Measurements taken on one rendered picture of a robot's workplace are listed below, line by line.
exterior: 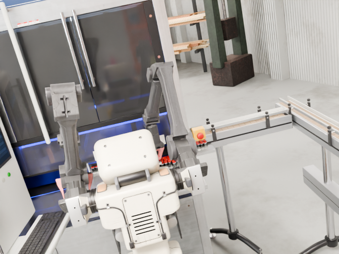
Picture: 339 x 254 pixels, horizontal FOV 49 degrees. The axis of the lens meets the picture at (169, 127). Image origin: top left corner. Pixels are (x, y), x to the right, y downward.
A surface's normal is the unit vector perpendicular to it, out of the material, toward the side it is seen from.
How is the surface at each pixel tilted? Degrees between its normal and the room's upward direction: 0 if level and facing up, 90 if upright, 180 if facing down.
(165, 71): 55
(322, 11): 90
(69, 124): 121
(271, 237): 0
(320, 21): 90
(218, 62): 89
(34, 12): 90
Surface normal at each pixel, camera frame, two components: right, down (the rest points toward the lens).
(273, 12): -0.89, 0.31
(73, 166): 0.26, 0.73
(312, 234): -0.19, -0.92
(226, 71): -0.73, 0.37
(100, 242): 0.15, 0.31
